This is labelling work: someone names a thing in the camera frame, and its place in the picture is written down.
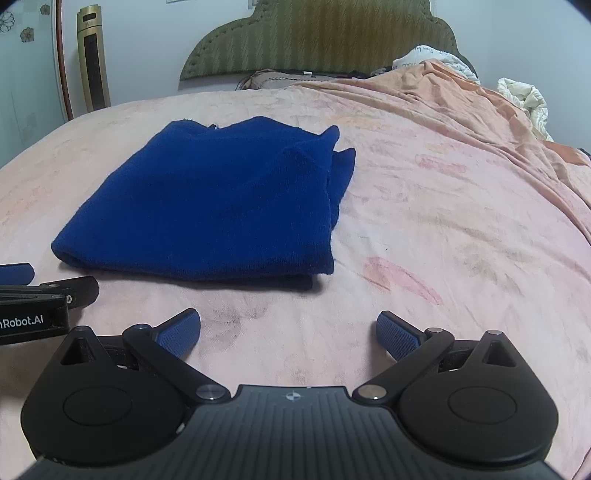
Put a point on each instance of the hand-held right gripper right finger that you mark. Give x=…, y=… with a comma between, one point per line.
x=399, y=337

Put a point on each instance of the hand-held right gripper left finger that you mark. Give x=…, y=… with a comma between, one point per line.
x=178, y=334

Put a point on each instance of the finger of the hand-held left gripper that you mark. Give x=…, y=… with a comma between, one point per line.
x=78, y=288
x=16, y=273

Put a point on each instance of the blue knitted sweater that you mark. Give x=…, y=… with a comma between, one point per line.
x=207, y=207

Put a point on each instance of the bed with pink sheet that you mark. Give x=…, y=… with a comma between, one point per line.
x=415, y=277

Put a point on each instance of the frosted glass wardrobe door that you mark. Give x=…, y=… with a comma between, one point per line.
x=23, y=69

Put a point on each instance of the gold standing air conditioner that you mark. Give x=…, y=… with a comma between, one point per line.
x=92, y=60

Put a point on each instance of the cream crumpled quilt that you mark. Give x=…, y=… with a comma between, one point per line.
x=526, y=101

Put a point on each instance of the brown pillow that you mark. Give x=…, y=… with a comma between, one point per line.
x=272, y=79

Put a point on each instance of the white printed quilt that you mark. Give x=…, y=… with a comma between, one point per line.
x=434, y=55

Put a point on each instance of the green padded headboard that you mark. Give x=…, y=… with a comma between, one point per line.
x=323, y=37

